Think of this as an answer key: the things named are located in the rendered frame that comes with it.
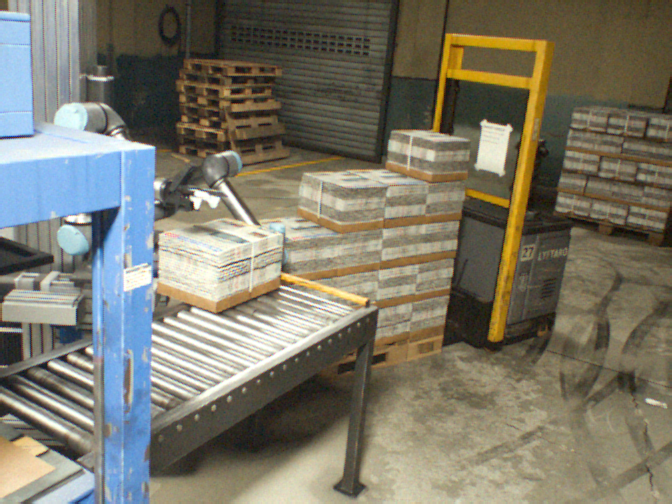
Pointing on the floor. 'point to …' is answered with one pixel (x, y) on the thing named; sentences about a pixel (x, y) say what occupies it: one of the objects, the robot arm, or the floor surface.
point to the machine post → (123, 331)
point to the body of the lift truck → (553, 264)
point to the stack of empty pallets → (215, 139)
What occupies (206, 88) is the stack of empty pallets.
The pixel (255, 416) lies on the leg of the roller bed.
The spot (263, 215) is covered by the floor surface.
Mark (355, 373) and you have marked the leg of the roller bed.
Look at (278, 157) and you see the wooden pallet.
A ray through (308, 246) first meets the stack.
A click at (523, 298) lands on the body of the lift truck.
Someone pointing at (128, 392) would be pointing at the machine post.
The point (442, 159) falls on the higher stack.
